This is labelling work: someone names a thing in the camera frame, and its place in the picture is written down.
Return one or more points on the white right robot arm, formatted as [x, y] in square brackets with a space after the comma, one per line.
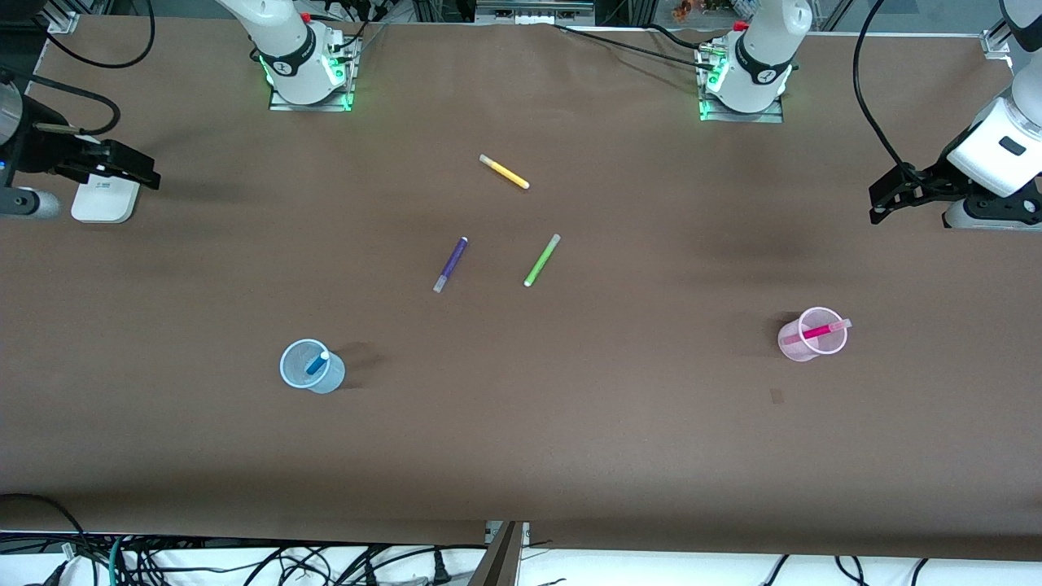
[281, 32]

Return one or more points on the grey metal box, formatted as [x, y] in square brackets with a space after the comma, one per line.
[535, 10]

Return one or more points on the yellow marker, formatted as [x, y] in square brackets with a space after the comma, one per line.
[505, 172]

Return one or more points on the purple marker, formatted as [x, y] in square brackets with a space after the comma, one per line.
[450, 264]

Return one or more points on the green marker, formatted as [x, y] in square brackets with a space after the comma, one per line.
[542, 260]

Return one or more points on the white rounded box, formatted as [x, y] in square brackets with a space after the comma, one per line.
[104, 205]

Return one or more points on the blue plastic cup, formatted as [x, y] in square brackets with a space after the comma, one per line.
[326, 381]

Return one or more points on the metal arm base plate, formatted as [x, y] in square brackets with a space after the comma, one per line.
[741, 117]
[311, 104]

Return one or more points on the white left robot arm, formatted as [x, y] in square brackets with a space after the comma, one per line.
[765, 49]

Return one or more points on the pink plastic cup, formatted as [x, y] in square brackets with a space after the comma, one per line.
[794, 346]

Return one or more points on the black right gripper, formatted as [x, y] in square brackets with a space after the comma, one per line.
[45, 153]

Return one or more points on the aluminium frame corner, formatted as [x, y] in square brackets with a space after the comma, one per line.
[59, 16]
[996, 42]

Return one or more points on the aluminium table frame post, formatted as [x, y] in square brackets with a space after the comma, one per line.
[501, 557]

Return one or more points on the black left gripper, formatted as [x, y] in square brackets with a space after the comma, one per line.
[930, 180]

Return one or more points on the pink marker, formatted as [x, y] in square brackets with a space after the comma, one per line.
[818, 330]

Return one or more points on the blue marker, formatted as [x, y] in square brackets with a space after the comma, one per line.
[317, 363]

